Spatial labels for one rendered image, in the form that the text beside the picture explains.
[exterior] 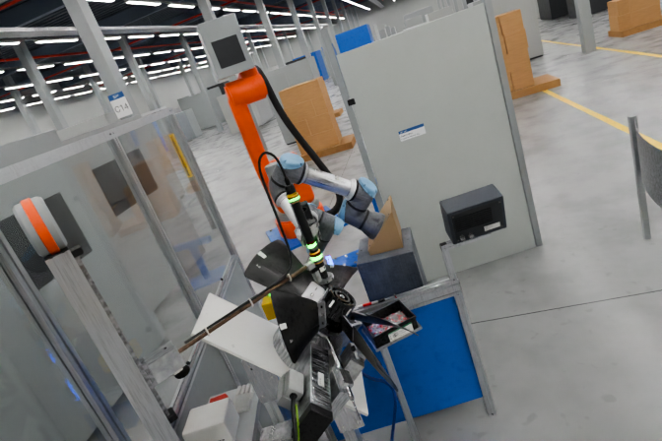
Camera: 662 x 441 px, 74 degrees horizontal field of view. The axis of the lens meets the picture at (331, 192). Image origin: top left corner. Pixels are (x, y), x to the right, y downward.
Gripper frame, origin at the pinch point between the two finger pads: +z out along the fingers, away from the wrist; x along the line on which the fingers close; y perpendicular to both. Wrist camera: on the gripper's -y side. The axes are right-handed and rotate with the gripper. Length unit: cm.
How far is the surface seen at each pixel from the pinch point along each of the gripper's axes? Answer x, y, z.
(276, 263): 14.9, 7.6, -2.4
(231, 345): 34.3, 21.5, 20.3
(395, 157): -60, 30, -182
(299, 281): 8.3, 15.9, 1.3
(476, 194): -74, 21, -38
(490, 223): -75, 36, -35
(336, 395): 4, 41, 36
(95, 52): 302, -184, -601
